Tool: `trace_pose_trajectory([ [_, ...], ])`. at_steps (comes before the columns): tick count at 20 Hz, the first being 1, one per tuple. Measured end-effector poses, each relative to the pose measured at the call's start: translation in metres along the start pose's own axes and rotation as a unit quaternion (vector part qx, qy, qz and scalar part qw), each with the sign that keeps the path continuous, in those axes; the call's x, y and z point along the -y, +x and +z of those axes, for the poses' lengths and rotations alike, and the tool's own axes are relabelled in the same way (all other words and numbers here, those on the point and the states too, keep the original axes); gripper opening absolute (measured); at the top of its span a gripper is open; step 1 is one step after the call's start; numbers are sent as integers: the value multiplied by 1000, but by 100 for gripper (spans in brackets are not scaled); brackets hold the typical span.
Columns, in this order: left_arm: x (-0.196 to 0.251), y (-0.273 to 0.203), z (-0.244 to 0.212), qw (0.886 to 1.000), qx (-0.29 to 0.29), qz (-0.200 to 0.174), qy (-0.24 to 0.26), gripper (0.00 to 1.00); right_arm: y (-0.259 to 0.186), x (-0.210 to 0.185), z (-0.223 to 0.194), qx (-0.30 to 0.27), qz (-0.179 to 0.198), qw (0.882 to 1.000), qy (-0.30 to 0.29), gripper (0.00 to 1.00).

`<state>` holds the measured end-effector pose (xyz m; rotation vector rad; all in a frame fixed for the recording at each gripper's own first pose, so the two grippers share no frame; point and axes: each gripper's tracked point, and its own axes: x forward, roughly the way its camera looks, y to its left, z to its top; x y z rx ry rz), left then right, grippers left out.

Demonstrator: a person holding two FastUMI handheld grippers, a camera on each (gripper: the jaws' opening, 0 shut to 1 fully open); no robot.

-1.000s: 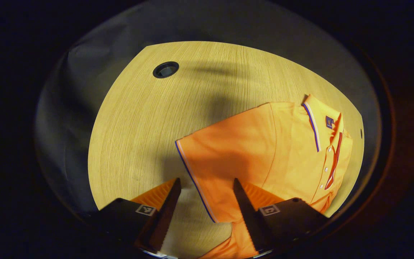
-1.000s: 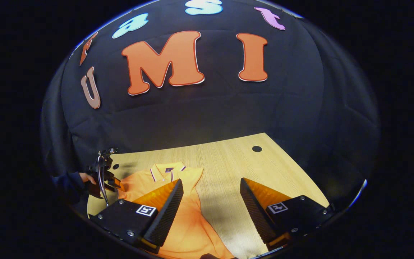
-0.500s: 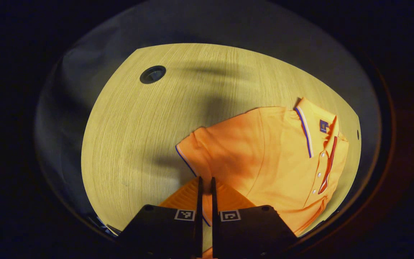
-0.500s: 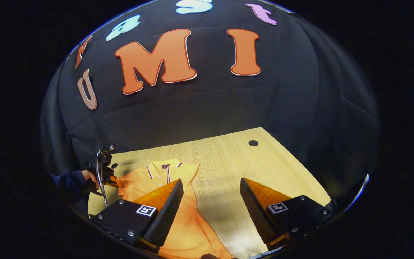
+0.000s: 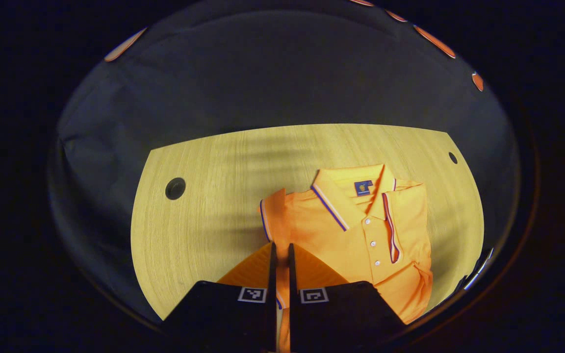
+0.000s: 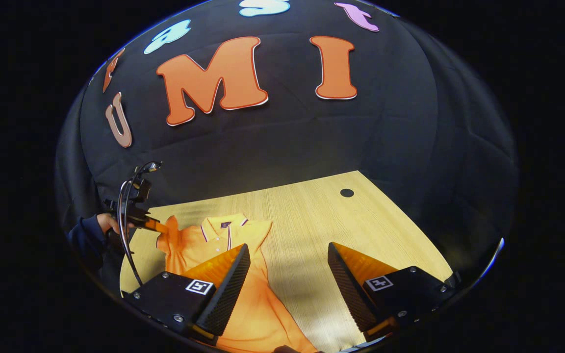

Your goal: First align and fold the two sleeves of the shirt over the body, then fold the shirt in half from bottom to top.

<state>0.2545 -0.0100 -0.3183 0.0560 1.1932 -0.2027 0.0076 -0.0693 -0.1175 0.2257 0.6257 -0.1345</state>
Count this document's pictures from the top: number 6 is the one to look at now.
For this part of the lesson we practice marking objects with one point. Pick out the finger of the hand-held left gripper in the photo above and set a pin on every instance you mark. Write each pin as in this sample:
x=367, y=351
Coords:
x=157, y=225

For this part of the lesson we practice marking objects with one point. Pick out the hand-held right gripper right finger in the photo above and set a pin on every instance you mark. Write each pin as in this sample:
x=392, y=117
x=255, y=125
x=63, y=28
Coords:
x=348, y=294

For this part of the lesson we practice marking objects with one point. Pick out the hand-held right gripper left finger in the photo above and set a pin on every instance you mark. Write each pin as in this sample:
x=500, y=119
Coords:
x=226, y=294

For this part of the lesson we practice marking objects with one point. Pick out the orange polo T-shirt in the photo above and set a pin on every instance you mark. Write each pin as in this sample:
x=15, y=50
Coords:
x=263, y=314

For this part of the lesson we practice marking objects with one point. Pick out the black backdrop cloth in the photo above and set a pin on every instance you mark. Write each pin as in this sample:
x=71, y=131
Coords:
x=312, y=142

